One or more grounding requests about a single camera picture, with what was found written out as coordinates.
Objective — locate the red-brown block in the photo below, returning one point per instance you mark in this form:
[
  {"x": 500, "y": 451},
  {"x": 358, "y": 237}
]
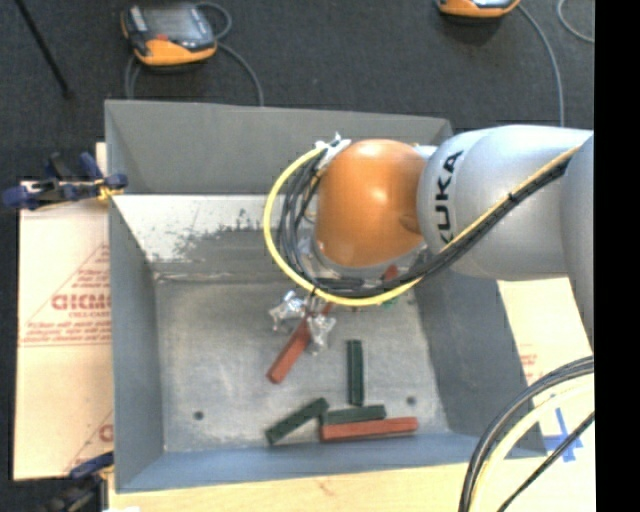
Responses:
[
  {"x": 290, "y": 352},
  {"x": 370, "y": 429}
]

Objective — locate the dark green flat block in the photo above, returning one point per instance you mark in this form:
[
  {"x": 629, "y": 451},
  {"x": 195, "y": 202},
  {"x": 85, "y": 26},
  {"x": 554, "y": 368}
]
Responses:
[
  {"x": 356, "y": 414},
  {"x": 296, "y": 422},
  {"x": 354, "y": 372}
]

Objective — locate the grey metal bin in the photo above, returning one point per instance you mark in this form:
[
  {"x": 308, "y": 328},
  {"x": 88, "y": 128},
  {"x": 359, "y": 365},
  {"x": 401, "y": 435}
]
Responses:
[{"x": 215, "y": 350}]

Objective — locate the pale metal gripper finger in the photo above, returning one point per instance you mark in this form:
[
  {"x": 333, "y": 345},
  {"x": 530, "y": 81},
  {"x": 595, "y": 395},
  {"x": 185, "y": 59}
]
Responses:
[
  {"x": 321, "y": 332},
  {"x": 286, "y": 310}
]

